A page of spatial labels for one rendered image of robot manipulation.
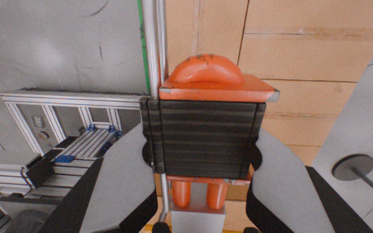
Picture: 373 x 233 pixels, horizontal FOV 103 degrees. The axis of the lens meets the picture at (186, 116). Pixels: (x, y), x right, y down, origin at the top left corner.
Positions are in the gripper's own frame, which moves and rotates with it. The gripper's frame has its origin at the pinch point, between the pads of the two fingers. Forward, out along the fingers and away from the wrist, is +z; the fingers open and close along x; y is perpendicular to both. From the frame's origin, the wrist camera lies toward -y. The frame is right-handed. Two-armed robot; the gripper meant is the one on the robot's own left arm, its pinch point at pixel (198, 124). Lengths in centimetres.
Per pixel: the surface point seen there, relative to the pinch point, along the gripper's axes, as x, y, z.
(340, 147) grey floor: 156, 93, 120
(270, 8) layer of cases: 31, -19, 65
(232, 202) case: 10.1, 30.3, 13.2
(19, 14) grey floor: -138, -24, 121
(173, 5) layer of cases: -10, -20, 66
